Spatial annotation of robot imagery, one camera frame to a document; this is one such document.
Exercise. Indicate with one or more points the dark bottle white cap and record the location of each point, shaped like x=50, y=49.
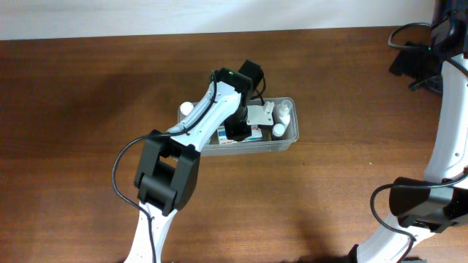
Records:
x=277, y=132

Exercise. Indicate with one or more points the orange effervescent tablet tube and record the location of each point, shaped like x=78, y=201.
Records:
x=185, y=109

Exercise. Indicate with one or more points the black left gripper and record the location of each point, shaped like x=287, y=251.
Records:
x=236, y=132

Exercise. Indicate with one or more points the white Panadol box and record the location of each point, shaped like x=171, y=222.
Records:
x=256, y=135

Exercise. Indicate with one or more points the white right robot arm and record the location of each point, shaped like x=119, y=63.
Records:
x=419, y=209

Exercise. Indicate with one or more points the clear plastic container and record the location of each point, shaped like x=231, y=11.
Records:
x=285, y=142

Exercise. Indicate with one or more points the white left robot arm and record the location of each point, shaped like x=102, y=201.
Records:
x=169, y=163

